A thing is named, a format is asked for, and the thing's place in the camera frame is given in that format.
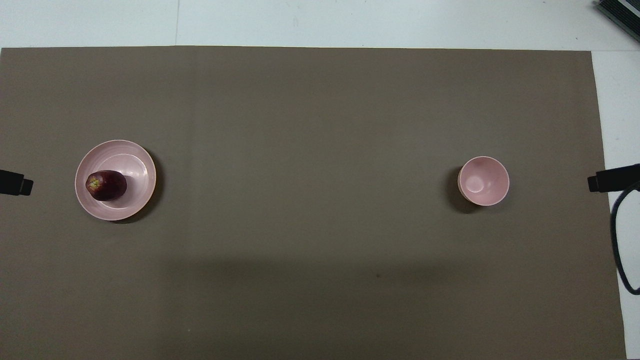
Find pink bowl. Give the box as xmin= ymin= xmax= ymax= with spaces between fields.
xmin=457 ymin=155 xmax=511 ymax=207

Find pink plate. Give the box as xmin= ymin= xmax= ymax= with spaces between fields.
xmin=74 ymin=139 xmax=157 ymax=222

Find dark ridged metal device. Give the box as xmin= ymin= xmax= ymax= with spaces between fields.
xmin=594 ymin=0 xmax=640 ymax=44

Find dark red apple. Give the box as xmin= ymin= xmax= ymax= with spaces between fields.
xmin=85 ymin=170 xmax=128 ymax=202

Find brown table mat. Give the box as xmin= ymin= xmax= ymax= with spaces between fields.
xmin=0 ymin=46 xmax=628 ymax=360

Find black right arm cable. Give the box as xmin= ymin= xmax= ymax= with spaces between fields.
xmin=610 ymin=182 xmax=640 ymax=296

